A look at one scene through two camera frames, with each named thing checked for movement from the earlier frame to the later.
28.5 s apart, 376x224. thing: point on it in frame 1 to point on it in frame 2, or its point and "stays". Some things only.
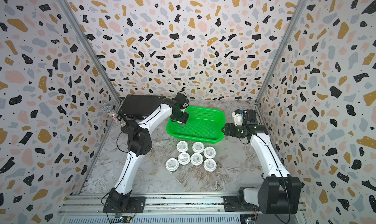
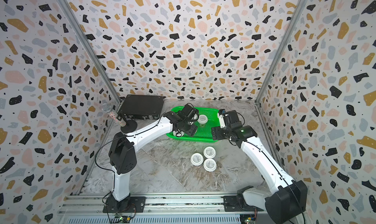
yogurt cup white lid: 210,165 stays
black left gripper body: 182,117 to 190,129
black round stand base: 130,125 stays
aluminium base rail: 169,209 stays
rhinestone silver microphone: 108,108 stays
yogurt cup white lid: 172,164 to 177,133
